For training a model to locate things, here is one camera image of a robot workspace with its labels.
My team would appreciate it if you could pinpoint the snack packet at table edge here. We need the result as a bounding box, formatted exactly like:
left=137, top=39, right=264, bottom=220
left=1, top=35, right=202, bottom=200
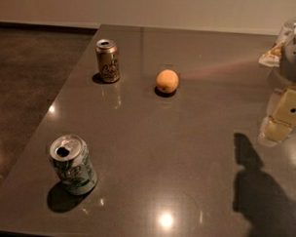
left=258, top=42, right=284, bottom=67

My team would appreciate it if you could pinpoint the orange fruit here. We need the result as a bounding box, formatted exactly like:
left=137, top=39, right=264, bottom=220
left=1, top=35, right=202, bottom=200
left=156, top=69, right=179, bottom=94

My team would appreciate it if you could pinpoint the orange LaCroix soda can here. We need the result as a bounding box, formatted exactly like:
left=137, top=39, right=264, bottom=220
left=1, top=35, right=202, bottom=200
left=95, top=39, right=120, bottom=83

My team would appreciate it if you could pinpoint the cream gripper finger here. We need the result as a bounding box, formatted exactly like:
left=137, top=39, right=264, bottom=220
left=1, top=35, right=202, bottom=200
left=258, top=89, right=282, bottom=147
left=273, top=85, right=296, bottom=142

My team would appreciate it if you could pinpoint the green white 7up can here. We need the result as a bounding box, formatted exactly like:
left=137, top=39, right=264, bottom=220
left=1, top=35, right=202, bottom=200
left=50, top=135, right=97, bottom=195

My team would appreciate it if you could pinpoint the clear plastic bottle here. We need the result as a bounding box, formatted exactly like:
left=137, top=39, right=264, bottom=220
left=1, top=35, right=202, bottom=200
left=275, top=15, right=296, bottom=45

